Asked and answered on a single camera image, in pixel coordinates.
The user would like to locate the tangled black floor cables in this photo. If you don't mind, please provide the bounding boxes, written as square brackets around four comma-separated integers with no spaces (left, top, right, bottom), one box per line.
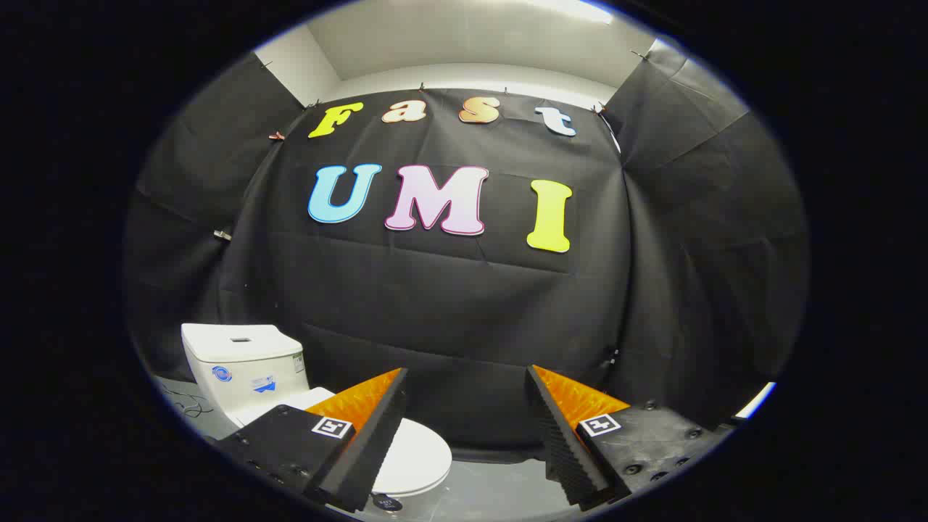
[161,383,212,419]

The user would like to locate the black backdrop cloth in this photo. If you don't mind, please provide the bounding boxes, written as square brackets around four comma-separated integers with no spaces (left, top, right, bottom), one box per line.
[123,43,810,466]

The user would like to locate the white toilet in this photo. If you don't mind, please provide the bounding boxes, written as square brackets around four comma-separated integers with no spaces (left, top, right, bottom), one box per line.
[181,323,443,508]

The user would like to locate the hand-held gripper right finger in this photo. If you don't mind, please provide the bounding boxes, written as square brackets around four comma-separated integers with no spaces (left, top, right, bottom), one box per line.
[525,365,733,510]

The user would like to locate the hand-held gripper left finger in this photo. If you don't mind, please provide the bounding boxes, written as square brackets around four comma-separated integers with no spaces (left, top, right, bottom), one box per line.
[217,368,409,513]

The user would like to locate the white toilet lid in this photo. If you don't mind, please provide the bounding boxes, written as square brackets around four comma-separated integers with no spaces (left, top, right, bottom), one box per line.
[286,387,453,498]

